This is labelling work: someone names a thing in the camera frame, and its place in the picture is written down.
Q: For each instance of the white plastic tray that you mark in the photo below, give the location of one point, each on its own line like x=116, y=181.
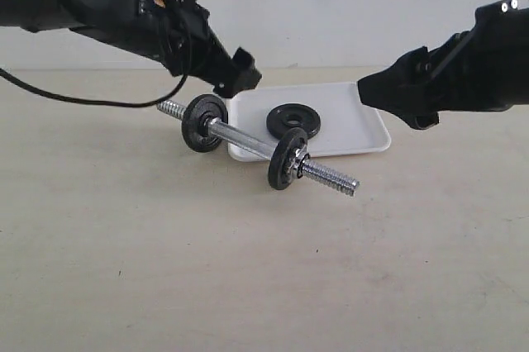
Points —
x=347, y=126

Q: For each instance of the black weight plate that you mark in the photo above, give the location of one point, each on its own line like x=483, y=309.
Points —
x=286, y=117
x=194, y=126

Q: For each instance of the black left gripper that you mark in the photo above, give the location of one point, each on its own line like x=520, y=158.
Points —
x=193, y=50

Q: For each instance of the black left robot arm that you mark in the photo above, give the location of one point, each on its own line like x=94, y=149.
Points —
x=134, y=26

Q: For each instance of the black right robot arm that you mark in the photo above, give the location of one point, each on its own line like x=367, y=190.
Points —
x=484, y=69

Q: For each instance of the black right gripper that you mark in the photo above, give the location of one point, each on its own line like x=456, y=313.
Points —
x=478, y=70

